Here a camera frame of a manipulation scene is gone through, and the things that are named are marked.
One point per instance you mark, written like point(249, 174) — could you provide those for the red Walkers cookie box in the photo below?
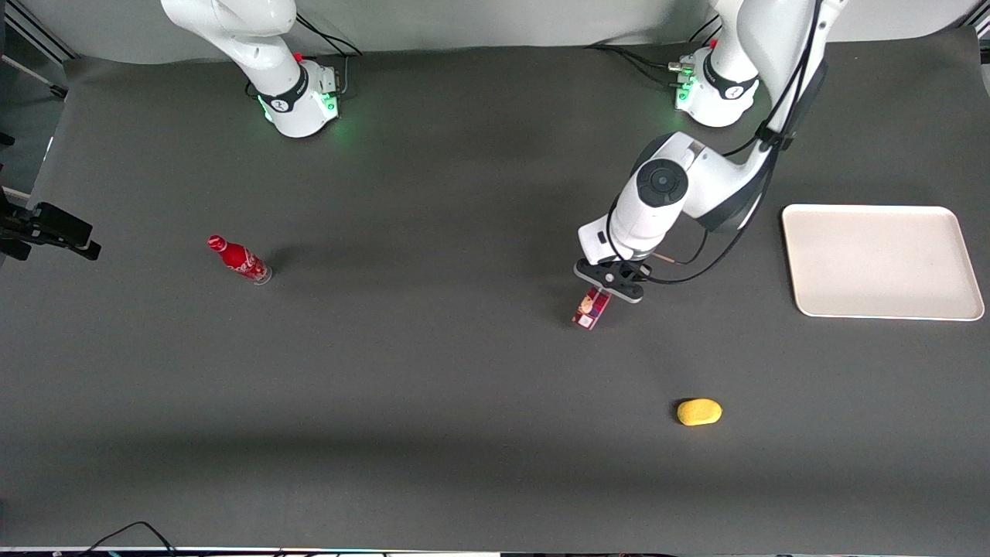
point(592, 313)

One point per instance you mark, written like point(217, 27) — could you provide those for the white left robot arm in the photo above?
point(646, 220)

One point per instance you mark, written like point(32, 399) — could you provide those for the white rectangular tray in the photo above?
point(882, 263)

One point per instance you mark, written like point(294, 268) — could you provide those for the red cola bottle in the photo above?
point(240, 259)

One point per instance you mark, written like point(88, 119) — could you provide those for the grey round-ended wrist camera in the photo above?
point(630, 292)

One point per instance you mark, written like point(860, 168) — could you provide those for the aluminium frame strut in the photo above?
point(35, 31)

